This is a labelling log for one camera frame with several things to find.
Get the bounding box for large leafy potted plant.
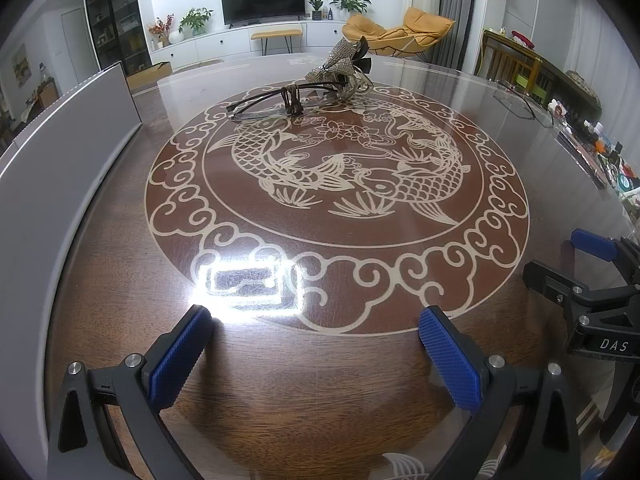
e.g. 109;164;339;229
328;0;372;16

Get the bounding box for black television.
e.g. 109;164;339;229
220;0;306;27

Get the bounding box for cardboard box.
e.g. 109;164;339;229
125;61;172;92

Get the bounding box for dark long packet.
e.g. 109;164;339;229
557;127;608;188

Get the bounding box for grey curtain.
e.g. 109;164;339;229
437;0;478;76

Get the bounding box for wooden bench with metal legs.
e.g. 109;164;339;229
250;28;304;56

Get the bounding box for vase with red flowers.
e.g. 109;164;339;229
148;14;175;51

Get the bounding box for bushy green potted plant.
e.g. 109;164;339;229
178;7;214;37

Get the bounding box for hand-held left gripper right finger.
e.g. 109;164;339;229
418;305;584;480

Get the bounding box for framed painting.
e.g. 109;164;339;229
11;43;30;86

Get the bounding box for white television cabinet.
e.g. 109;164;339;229
149;19;351;68

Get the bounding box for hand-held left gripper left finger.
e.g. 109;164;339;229
46;304;215;480

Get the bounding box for clutter of small bottles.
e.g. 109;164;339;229
547;100;640;206

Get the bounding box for clear frame glasses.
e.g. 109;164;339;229
492;81;556;128

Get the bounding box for dark glass display cabinet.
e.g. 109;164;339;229
82;0;153;78

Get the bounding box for orange lounge chair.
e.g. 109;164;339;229
342;6;456;58

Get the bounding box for grey panel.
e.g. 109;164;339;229
0;60;144;411

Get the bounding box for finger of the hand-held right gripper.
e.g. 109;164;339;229
524;259;640;318
571;228;640;266

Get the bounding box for rhinestone bow hair clip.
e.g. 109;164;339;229
304;37;375;102

